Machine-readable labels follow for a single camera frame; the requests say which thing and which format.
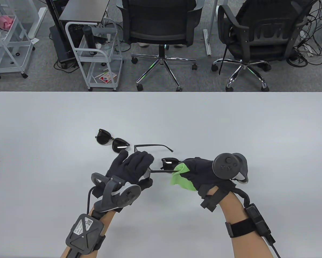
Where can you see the person's left hand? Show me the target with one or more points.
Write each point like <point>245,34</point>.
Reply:
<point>131,166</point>

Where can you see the person's right hand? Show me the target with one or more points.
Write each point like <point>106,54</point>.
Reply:
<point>201,174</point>

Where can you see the green cleaning cloth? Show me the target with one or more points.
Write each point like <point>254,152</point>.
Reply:
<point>182,182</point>

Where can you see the black thick-framed sunglasses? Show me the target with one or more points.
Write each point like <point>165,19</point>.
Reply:
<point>152,145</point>

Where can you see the black thin-armed sunglasses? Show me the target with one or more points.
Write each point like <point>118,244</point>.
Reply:
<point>170,162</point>

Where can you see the black sunglasses gold metal bridge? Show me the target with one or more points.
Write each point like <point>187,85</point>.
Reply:
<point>104,137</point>

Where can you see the person's right forearm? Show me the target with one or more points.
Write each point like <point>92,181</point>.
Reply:
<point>233,212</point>

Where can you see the person's left forearm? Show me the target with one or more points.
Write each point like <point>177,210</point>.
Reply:
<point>107,220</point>

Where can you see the grey VR controller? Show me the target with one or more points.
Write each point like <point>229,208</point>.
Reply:
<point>226,165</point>
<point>127,194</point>

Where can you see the black wrist sensor box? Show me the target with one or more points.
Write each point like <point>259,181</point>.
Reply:
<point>257,219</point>

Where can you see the black sensor box white label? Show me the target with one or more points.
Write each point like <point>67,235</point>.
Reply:
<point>82,232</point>

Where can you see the red white packet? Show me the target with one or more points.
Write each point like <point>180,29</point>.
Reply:
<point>107,78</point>

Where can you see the small black device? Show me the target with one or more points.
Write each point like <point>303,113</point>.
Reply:
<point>101,40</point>

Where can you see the white desk leg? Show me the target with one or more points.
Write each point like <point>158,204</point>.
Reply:
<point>37,24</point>
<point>207,43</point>

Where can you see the black office chair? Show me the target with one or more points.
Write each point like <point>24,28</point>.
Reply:
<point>160,35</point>
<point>257,48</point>

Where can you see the black bottle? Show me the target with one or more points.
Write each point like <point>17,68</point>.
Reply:
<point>88,37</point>

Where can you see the black computer tower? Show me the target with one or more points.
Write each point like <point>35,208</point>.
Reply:
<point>59,45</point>

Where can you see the dark side table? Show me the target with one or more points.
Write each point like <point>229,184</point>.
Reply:
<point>82,12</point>

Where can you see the white power strip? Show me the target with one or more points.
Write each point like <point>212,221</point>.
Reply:
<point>308,51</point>

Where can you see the white mesh utility cart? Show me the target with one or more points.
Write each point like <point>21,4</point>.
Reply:
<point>10,55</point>

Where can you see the pink cloth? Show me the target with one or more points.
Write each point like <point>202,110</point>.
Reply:
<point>3,21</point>

